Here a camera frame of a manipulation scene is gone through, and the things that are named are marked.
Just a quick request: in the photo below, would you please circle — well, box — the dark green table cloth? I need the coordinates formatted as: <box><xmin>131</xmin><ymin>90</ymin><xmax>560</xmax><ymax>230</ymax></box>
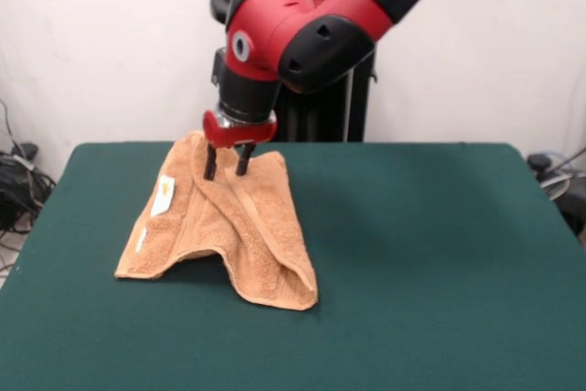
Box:
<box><xmin>0</xmin><ymin>141</ymin><xmax>586</xmax><ymax>391</ymax></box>

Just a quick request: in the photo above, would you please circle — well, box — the orange terry towel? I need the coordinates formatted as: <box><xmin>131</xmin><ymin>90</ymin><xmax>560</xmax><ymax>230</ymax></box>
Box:
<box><xmin>114</xmin><ymin>129</ymin><xmax>319</xmax><ymax>312</ymax></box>

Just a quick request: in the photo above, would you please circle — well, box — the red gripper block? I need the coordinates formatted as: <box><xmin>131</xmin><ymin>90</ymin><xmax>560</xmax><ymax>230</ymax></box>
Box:
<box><xmin>202</xmin><ymin>109</ymin><xmax>279</xmax><ymax>182</ymax></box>

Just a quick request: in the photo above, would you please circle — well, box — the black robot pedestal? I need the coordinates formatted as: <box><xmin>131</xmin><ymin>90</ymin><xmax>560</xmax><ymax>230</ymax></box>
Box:
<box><xmin>210</xmin><ymin>0</ymin><xmax>380</xmax><ymax>144</ymax></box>

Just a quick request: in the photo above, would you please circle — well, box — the black floor cable bundle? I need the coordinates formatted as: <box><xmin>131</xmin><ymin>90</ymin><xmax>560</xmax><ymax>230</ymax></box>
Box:
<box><xmin>0</xmin><ymin>97</ymin><xmax>59</xmax><ymax>278</ymax></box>

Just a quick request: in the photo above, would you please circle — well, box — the black grey stand foot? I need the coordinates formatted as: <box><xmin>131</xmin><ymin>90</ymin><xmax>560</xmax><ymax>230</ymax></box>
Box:
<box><xmin>526</xmin><ymin>151</ymin><xmax>586</xmax><ymax>237</ymax></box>
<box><xmin>9</xmin><ymin>141</ymin><xmax>41</xmax><ymax>161</ymax></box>

